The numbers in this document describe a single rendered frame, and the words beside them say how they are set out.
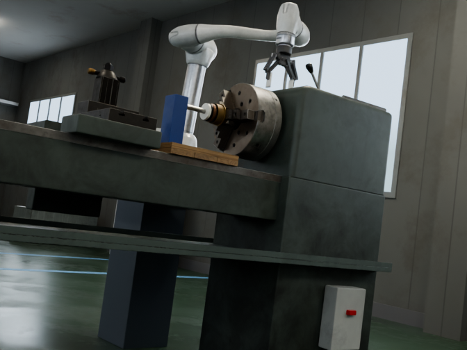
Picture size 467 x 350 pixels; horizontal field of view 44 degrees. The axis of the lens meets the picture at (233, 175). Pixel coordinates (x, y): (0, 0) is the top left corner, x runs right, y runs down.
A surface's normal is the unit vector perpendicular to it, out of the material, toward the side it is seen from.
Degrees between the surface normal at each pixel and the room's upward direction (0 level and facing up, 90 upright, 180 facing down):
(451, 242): 90
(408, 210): 90
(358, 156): 90
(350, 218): 90
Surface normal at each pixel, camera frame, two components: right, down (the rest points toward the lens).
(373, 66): -0.74, -0.15
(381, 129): 0.59, 0.01
